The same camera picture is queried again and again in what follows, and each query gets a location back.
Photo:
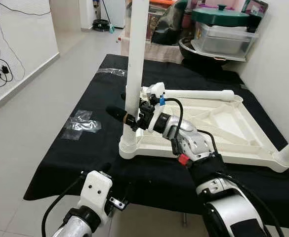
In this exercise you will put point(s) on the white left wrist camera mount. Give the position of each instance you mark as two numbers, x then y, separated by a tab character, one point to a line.
97	190

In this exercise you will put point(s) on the black wok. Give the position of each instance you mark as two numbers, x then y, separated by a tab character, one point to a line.
198	53

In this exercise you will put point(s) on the white appliance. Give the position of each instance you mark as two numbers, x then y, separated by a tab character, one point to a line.
112	10

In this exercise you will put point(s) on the black round floor device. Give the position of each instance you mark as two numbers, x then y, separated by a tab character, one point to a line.
101	23

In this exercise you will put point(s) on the black bag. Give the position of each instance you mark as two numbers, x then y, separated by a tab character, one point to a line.
169	24

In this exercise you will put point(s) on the red printed box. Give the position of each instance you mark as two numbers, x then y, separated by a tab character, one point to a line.
154	22

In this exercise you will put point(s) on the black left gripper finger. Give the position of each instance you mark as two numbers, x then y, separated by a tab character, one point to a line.
105	168

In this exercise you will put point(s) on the clear tape strip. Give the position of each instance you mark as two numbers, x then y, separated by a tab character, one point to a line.
112	72

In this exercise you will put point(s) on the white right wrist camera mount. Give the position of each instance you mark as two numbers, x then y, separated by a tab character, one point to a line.
154	91

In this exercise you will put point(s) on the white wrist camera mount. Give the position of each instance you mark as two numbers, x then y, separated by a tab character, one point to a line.
154	91
97	190

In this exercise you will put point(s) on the beige patterned cloth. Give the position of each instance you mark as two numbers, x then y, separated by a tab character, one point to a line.
159	52

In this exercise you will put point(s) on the green pot lid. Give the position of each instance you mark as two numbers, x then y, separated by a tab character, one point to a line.
221	16

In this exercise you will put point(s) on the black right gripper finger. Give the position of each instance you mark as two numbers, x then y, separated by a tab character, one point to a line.
118	114

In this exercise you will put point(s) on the clear plastic storage box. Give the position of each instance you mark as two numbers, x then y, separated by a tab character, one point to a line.
223	39

